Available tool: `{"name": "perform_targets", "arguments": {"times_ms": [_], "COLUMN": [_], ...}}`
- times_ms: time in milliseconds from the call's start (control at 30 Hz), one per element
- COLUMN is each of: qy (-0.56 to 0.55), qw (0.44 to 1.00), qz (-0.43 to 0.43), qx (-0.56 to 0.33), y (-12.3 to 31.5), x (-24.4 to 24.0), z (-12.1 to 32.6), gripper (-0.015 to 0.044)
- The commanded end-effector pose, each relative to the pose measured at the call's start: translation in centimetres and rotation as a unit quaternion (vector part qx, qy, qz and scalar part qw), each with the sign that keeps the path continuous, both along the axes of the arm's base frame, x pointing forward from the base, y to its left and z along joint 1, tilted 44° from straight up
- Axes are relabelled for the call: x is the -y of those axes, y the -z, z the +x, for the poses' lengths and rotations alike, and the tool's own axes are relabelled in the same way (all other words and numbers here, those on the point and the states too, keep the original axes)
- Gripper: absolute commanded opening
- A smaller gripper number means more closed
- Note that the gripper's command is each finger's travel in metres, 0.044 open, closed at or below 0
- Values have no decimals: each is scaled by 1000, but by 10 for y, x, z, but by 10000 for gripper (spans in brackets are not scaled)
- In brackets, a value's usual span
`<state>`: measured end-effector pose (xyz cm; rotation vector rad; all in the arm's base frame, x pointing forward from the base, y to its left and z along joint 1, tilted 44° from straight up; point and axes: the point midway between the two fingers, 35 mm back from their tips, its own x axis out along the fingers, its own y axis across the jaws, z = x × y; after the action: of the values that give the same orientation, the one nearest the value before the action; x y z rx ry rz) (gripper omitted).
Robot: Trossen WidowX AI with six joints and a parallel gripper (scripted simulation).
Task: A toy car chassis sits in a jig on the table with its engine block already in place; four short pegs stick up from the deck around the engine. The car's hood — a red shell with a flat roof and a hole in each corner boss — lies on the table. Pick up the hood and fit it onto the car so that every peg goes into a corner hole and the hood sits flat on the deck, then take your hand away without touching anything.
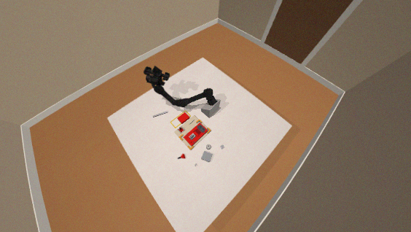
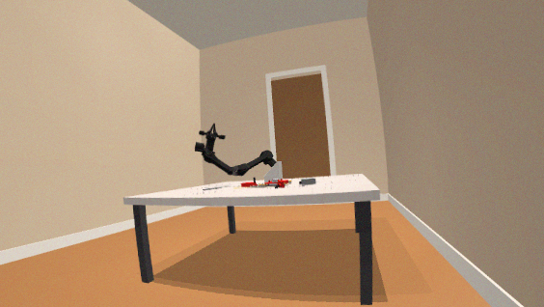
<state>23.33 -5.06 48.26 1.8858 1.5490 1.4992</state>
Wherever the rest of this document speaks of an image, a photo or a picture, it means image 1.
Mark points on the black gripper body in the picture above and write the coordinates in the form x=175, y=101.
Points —
x=148, y=71

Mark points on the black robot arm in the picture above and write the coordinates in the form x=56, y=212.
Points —
x=207, y=93

